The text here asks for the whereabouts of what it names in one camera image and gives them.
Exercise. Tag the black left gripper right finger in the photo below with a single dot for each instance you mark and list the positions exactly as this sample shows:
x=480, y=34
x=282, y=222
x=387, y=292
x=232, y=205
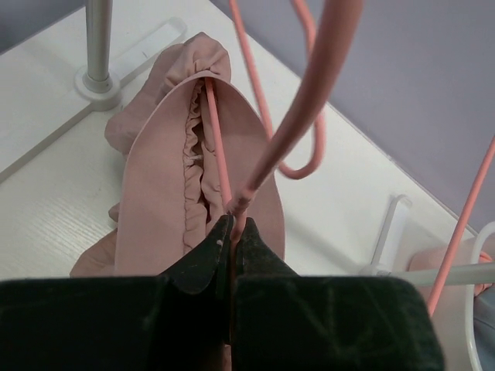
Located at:
x=284, y=321

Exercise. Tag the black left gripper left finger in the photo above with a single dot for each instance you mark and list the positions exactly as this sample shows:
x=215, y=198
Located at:
x=170, y=321

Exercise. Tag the dusty pink dress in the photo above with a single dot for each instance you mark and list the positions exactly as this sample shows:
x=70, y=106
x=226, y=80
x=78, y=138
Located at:
x=170, y=196

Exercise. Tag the pink dress hanger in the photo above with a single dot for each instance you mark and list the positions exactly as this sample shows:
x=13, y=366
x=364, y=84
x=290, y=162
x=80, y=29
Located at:
x=328, y=44

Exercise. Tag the pink denim skirt hanger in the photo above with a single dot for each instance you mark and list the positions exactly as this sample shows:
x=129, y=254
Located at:
x=270, y=86

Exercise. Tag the blue denim skirt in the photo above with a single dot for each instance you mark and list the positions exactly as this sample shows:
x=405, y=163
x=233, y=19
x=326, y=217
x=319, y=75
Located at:
x=483, y=320

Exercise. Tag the coral pink skirt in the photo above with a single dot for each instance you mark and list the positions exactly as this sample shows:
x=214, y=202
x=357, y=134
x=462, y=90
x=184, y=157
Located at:
x=485, y=263

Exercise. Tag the white clothes rack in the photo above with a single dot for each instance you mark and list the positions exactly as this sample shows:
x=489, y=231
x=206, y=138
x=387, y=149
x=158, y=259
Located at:
x=59, y=177

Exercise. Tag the white plastic basin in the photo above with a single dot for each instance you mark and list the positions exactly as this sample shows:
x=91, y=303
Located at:
x=453, y=315

